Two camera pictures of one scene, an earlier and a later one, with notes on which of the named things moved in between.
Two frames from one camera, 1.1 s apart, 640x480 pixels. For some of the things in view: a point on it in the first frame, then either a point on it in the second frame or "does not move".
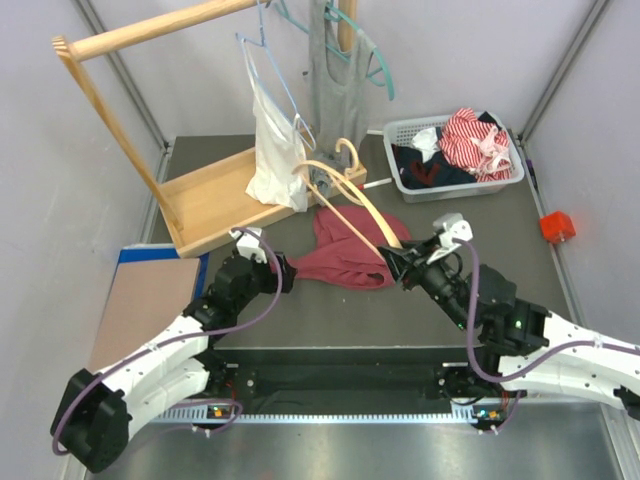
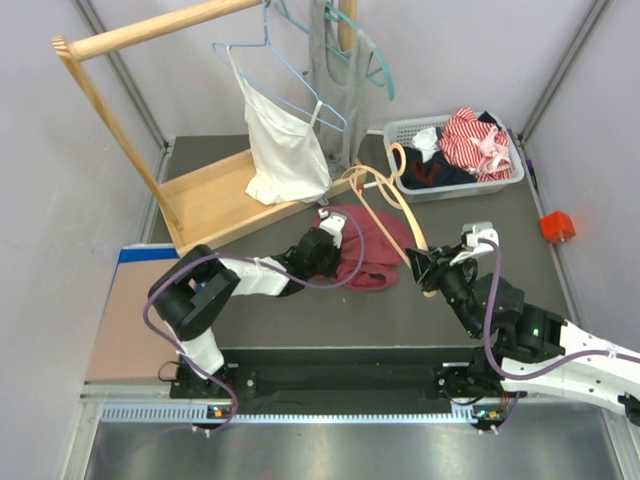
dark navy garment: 414,173 does not move
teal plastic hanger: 380,76 does not move
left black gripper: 268,273 -> 331,271
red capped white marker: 376,183 does not move
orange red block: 557,227 does not move
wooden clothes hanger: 351,177 -> 384,191
